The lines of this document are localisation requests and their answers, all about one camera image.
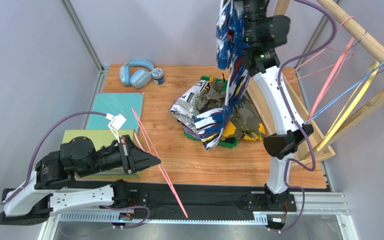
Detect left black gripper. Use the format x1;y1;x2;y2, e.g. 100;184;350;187
79;134;163;177

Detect thin pink wire hanger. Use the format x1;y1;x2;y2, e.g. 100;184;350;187
283;15;356;84
131;107;190;219

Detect purple trousers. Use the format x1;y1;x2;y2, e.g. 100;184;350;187
169;97;200;139

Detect newspaper print garment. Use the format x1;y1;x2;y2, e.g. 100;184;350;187
169;80;209;134

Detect yellow camouflage garment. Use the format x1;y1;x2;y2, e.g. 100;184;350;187
194;76;266;142

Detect blue white patterned garment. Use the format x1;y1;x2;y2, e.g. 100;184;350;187
193;0;250;150

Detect yellow clothes hanger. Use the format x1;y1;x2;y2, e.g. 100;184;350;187
316;61;380;151

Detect blue wire hanger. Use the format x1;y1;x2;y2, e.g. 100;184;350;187
304;61;384;124

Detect thick pink hanger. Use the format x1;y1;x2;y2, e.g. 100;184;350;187
305;30;368;123

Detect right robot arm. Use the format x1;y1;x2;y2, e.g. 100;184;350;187
243;0;314;211

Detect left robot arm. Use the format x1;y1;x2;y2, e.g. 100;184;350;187
0;135;161;226

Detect olive green box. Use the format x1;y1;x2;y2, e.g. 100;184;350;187
62;129;142;180

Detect light blue headphones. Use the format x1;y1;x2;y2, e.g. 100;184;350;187
119;59;154;89

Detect small blue white jar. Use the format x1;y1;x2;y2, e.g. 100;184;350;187
151;68;165;85

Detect green plastic tray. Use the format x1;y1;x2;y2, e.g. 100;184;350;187
182;75;238;149

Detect wooden clothes rack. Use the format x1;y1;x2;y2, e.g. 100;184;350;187
245;0;384;167

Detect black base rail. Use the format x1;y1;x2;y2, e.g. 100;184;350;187
66;179;299;222

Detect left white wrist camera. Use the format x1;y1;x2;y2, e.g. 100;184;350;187
105;113;127;143

